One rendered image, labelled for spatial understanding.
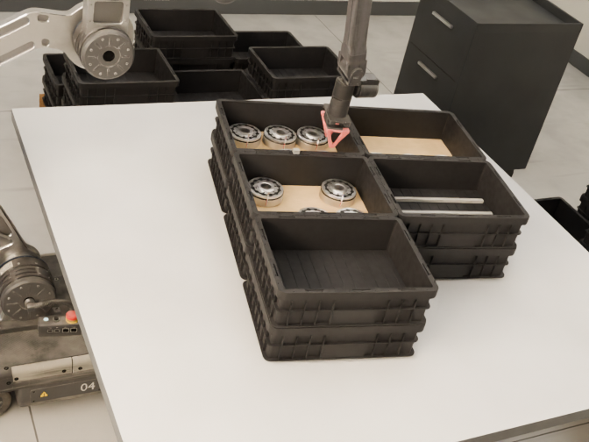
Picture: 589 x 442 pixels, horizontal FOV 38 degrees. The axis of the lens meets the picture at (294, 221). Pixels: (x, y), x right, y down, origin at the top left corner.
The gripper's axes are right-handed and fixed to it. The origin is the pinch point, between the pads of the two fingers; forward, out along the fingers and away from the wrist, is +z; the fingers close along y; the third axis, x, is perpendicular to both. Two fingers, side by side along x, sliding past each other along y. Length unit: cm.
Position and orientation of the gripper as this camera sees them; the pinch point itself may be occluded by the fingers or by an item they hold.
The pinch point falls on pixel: (329, 139)
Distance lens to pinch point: 256.1
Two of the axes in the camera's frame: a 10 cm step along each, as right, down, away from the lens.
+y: -1.4, -6.0, 7.9
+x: -9.7, -0.8, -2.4
